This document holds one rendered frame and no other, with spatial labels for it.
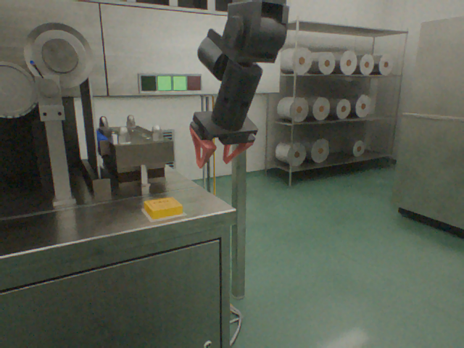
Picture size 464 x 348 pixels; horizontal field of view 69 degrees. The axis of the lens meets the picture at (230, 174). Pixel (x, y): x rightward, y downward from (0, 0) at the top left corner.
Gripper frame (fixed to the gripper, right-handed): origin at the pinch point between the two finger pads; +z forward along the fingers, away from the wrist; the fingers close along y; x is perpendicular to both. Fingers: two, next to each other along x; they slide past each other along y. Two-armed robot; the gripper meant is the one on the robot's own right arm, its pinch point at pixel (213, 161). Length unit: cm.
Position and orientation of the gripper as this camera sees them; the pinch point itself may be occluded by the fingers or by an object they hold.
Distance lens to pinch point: 64.1
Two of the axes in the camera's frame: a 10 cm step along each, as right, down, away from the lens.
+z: -2.9, 7.3, 6.2
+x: 5.1, 6.6, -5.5
